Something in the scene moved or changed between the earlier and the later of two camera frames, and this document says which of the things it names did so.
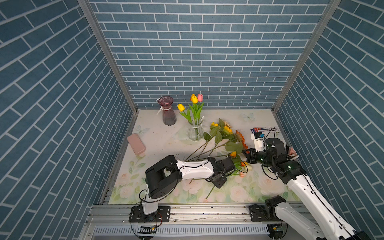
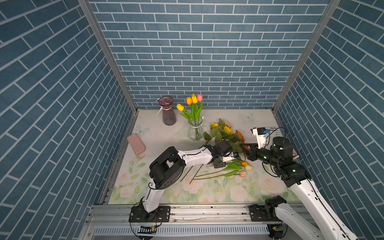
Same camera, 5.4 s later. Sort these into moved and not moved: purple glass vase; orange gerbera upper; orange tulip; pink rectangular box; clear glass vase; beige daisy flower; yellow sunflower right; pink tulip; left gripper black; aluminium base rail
Moved: left gripper black; orange tulip
Not moved: beige daisy flower; orange gerbera upper; aluminium base rail; pink rectangular box; pink tulip; purple glass vase; clear glass vase; yellow sunflower right
